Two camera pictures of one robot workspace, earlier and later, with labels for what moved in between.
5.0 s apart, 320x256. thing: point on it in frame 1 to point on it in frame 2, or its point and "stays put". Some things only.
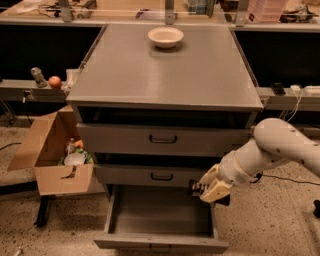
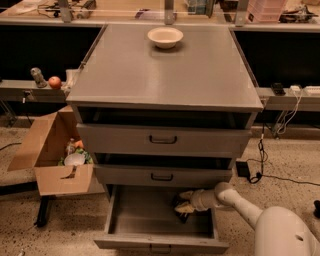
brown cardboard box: (42, 149) stays put
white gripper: (231, 170) to (197, 200)
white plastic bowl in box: (74, 159) stays put
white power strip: (312, 90) stays put
